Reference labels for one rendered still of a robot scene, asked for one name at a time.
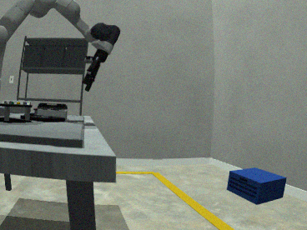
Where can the white button panel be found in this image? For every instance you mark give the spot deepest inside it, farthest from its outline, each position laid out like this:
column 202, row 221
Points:
column 17, row 109

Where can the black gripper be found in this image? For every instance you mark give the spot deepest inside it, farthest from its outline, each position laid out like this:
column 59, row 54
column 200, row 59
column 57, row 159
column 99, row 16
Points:
column 100, row 57

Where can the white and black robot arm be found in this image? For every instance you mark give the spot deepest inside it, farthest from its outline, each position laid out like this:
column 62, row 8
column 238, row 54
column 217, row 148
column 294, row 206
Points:
column 14, row 16

